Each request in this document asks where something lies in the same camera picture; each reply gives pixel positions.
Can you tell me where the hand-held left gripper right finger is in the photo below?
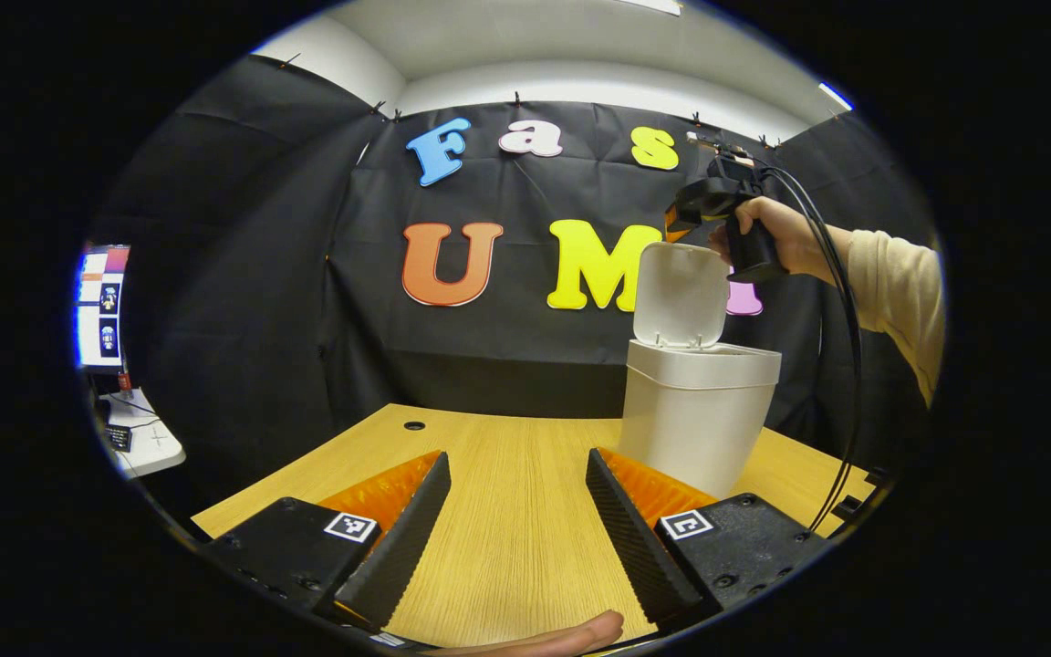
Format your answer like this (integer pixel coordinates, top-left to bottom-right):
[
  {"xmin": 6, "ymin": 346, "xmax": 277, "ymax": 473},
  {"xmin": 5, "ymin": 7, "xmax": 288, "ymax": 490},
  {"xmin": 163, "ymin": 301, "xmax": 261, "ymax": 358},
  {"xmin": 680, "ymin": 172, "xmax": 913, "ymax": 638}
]
[{"xmin": 585, "ymin": 447, "xmax": 832, "ymax": 631}]

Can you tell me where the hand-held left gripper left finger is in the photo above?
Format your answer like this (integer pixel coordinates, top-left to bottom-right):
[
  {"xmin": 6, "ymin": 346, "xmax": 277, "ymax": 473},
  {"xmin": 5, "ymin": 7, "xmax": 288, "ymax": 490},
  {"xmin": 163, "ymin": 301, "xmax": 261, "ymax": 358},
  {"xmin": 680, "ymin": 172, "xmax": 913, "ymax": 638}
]
[{"xmin": 206, "ymin": 451, "xmax": 452, "ymax": 632}]

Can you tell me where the white desktop garbage bin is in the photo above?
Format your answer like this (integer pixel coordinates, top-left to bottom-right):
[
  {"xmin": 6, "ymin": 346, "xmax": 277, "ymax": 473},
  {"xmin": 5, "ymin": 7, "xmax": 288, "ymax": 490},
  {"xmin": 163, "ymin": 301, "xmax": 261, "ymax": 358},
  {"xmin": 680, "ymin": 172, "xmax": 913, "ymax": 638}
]
[{"xmin": 619, "ymin": 241, "xmax": 783, "ymax": 500}]

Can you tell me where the wooden desktop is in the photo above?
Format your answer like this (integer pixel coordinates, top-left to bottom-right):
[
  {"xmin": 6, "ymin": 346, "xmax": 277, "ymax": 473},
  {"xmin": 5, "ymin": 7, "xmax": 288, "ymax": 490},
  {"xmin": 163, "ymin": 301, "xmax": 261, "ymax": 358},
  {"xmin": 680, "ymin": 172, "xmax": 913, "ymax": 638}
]
[{"xmin": 191, "ymin": 403, "xmax": 878, "ymax": 649}]

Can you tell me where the white side desk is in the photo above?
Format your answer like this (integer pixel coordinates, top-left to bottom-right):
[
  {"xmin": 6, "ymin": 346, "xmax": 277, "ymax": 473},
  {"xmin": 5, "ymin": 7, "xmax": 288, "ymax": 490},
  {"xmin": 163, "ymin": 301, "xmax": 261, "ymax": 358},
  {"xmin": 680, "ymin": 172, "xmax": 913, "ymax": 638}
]
[{"xmin": 97, "ymin": 388, "xmax": 186, "ymax": 481}]

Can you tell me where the black backdrop cloth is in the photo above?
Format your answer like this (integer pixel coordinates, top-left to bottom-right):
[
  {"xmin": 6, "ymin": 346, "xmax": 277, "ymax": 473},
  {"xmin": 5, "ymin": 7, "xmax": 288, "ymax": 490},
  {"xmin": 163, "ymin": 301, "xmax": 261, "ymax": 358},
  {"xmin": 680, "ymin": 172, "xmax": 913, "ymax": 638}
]
[{"xmin": 88, "ymin": 55, "xmax": 942, "ymax": 494}]

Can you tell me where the computer monitor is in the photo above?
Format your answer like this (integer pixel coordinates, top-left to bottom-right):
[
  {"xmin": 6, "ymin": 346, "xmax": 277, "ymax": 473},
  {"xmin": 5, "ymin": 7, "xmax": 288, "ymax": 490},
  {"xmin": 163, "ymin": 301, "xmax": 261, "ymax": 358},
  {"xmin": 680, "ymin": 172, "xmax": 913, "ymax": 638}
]
[{"xmin": 77, "ymin": 245, "xmax": 131, "ymax": 370}]

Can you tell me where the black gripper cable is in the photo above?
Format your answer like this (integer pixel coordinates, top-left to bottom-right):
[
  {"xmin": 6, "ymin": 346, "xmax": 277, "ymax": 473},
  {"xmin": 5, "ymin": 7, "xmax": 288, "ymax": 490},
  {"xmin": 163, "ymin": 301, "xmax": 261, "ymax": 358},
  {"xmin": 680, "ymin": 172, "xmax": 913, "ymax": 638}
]
[{"xmin": 756, "ymin": 162, "xmax": 866, "ymax": 535}]

